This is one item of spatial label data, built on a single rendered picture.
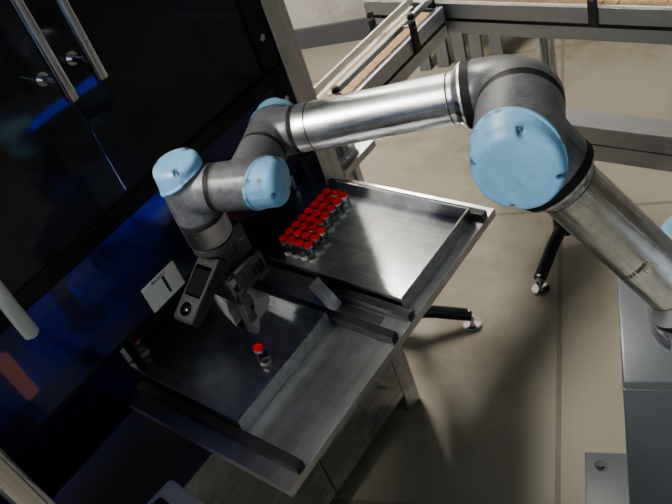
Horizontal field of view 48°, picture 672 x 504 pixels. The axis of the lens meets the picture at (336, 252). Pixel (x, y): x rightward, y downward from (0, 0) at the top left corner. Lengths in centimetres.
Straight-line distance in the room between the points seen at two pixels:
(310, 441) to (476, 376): 120
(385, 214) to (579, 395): 96
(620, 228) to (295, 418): 61
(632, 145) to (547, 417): 81
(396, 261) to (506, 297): 114
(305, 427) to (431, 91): 58
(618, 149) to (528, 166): 141
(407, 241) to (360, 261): 10
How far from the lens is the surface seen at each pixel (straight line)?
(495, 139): 92
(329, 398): 131
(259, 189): 107
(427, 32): 221
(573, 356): 241
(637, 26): 208
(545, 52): 226
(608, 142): 233
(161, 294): 145
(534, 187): 95
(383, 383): 216
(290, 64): 160
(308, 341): 138
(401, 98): 110
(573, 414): 229
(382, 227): 158
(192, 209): 113
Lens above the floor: 187
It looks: 39 degrees down
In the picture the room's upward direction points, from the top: 21 degrees counter-clockwise
